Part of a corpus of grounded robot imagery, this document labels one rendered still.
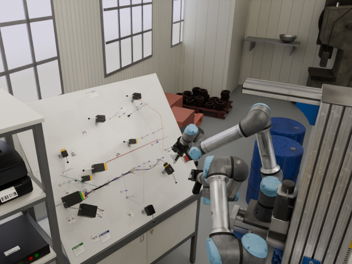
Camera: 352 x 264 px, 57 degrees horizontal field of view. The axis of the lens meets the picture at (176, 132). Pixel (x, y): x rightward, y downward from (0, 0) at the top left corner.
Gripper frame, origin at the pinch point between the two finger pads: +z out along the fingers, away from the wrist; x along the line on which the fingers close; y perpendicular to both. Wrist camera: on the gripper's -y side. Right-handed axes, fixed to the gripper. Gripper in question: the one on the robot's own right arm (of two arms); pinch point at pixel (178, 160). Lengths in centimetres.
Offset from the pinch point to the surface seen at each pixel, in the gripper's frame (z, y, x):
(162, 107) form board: 6, 41, -34
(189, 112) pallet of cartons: 182, 76, -219
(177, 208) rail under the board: 36.0, -20.2, 7.9
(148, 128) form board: 8.9, 35.3, -10.9
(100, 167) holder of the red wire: -1, 30, 45
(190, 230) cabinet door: 74, -39, -6
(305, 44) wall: 152, 20, -572
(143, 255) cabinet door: 62, -24, 42
